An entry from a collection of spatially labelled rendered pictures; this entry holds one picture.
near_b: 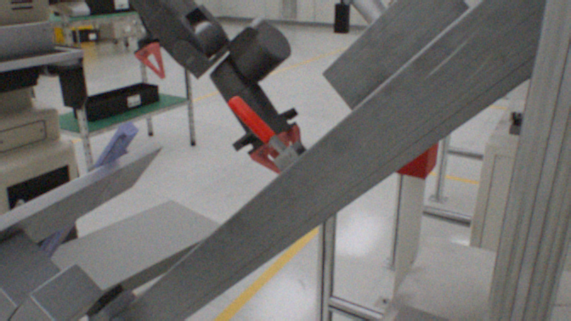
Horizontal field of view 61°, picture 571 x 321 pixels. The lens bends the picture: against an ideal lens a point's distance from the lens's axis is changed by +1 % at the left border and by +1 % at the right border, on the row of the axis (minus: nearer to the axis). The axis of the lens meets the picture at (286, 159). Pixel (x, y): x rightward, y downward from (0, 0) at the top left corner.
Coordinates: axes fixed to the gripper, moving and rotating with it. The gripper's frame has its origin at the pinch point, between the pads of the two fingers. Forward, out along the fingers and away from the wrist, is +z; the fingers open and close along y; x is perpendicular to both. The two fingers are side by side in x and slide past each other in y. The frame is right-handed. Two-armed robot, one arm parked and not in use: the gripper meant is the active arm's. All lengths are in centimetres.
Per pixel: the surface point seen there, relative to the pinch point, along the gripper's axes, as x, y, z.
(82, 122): 181, 106, -84
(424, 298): 8.6, 24.4, 34.4
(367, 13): -26.7, -12.6, -9.9
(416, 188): 25, 83, 26
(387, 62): -27.5, -17.5, -4.7
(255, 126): -12.5, -18.1, -7.3
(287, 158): -13.8, -18.3, -2.7
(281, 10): 432, 860, -289
